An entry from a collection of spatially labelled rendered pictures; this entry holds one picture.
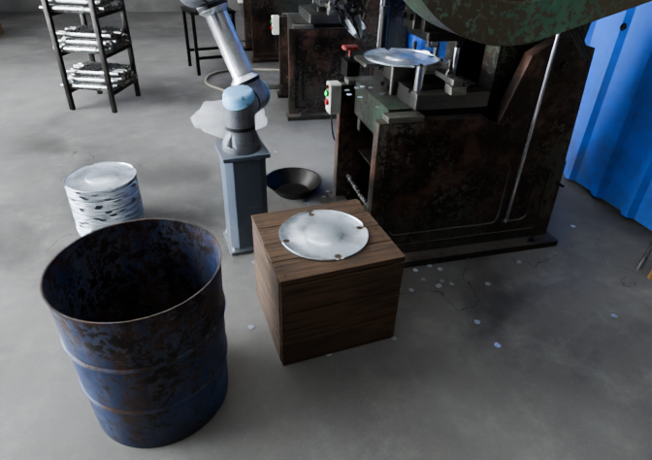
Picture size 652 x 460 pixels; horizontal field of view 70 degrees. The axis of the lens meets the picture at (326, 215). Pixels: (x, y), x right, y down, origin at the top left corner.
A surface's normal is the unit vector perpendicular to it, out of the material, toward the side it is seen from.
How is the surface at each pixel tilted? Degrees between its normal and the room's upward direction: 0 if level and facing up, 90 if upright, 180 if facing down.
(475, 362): 0
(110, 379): 92
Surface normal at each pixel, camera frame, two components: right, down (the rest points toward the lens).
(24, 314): 0.04, -0.85
